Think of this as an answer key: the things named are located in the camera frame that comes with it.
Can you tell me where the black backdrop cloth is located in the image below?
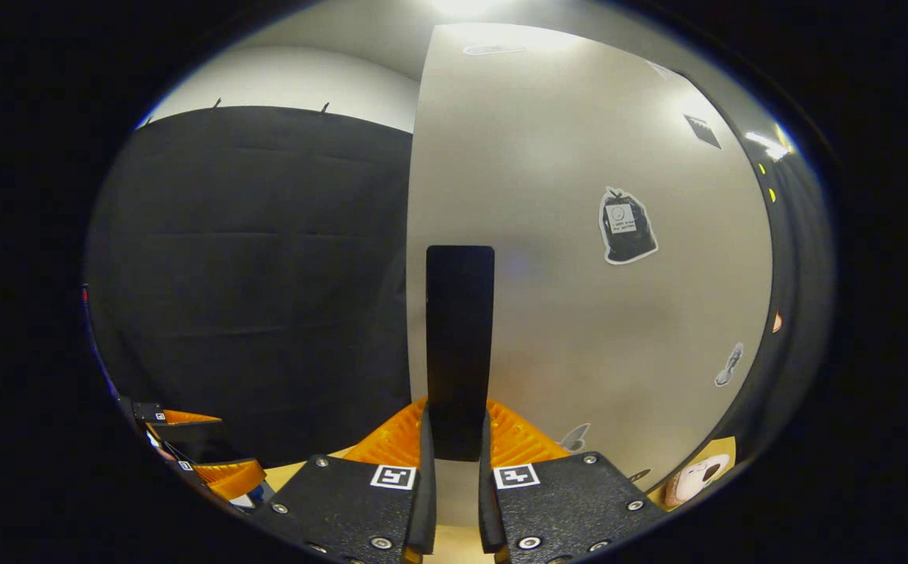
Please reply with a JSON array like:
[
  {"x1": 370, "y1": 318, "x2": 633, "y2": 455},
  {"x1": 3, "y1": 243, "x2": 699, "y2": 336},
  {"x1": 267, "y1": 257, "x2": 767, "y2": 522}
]
[{"x1": 84, "y1": 106, "x2": 834, "y2": 471}]

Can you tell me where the ceiling strip light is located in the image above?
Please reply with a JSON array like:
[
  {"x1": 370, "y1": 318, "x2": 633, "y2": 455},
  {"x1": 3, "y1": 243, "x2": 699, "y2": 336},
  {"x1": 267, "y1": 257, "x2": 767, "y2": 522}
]
[{"x1": 743, "y1": 129, "x2": 791, "y2": 161}]

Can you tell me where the pink white plush toy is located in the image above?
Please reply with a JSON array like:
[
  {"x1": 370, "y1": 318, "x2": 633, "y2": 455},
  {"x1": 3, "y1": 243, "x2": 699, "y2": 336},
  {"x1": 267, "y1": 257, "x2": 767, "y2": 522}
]
[{"x1": 661, "y1": 454, "x2": 733, "y2": 508}]

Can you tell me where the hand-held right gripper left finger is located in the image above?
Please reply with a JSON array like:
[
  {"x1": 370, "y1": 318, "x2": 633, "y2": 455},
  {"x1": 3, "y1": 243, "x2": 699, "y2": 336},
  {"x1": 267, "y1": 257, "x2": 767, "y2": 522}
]
[{"x1": 254, "y1": 398, "x2": 437, "y2": 564}]

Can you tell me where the black cabinet door handle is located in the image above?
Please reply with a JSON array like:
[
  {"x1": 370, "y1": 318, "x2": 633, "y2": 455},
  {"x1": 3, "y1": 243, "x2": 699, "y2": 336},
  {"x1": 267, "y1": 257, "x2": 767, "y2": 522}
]
[{"x1": 425, "y1": 245, "x2": 495, "y2": 463}]

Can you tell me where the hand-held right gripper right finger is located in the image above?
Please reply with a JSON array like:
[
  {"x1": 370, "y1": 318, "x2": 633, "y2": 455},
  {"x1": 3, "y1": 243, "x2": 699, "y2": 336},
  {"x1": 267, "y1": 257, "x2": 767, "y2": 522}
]
[{"x1": 477, "y1": 399, "x2": 667, "y2": 564}]

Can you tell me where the light grey cabinet door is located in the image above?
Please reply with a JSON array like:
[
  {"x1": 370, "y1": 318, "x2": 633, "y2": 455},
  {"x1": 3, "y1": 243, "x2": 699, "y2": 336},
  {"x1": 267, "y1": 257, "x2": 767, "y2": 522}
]
[{"x1": 405, "y1": 22, "x2": 776, "y2": 530}]

